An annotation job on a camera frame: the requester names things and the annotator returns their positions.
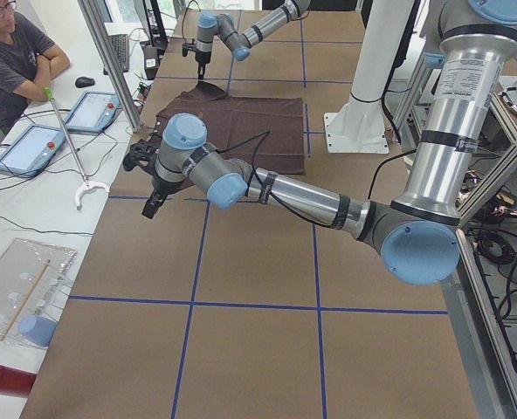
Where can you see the seated person grey shirt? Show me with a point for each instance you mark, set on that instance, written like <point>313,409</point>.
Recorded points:
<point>29,62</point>

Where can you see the brown t-shirt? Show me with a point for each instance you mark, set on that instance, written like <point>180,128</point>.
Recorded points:
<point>266,131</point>

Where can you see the far teach pendant blue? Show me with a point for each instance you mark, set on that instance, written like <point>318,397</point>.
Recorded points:
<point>93,113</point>

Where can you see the white camera stand column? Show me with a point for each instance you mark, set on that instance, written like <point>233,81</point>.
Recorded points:
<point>359,125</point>

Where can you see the near teach pendant blue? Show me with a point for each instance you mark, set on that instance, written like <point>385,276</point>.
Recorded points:
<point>32,150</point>

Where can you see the black computer mouse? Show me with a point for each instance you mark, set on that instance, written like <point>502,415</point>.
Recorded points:
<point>82,82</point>

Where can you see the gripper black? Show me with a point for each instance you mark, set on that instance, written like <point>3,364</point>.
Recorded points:
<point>164,185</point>
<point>203,58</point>

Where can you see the red cylinder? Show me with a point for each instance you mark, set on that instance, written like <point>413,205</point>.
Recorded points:
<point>16,382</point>

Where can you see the aluminium frame post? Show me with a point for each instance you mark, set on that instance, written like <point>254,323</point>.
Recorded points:
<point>99,34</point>

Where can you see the wooden stick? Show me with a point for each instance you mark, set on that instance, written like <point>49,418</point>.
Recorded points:
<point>24,300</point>

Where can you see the reacher grabber tool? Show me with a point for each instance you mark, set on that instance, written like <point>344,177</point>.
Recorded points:
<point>87,184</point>

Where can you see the clear plastic bag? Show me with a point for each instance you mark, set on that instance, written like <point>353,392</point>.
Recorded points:
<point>19,265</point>

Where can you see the black keyboard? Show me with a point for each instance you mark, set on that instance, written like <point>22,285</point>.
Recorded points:
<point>121,48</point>

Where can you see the teach pendant blue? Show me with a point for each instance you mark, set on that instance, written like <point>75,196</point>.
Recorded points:
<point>93,113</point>
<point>32,150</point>

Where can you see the blue plastic cup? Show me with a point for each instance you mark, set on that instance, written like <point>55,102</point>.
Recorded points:
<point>37,329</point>

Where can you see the aluminium side frame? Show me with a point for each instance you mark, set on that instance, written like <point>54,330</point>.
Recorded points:
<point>482,294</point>

